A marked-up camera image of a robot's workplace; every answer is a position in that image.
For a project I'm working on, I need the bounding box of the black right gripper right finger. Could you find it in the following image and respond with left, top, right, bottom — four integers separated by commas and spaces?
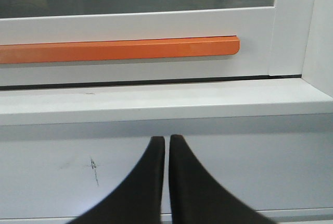
169, 134, 273, 223

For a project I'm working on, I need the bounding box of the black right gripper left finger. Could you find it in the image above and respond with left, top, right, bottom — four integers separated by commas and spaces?
70, 136, 165, 223

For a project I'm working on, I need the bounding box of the orange sash handle bar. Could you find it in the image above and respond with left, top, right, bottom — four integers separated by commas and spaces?
1, 36, 240, 64

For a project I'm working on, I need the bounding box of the white framed glass sash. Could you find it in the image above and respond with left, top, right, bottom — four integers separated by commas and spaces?
1, 0, 315, 89

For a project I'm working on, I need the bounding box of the white fume hood cabinet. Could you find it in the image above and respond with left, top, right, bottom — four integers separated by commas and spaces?
1, 0, 332, 223

